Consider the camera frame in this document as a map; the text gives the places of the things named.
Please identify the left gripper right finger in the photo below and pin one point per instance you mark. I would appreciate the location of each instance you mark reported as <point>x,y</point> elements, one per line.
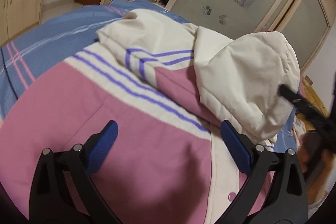
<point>286,201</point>

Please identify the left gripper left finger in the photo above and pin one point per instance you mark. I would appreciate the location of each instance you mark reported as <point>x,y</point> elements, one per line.
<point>50,199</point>

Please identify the cream and pink hooded jacket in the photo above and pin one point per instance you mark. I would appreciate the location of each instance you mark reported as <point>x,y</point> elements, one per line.
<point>158,182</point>

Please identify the white sleeved right forearm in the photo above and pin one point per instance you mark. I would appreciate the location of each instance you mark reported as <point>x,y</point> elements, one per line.
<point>312,208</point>

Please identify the person's right hand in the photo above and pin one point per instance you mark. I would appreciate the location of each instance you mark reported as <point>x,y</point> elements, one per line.
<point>316,156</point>

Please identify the floral patterned bedsheet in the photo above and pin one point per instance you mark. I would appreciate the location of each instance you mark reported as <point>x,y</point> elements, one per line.
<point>298,131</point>

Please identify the wooden slatted headboard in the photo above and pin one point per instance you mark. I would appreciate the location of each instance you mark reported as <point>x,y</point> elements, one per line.
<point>309,93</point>

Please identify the blue plaid bed quilt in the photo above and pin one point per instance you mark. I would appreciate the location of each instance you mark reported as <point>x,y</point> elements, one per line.
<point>52,37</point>

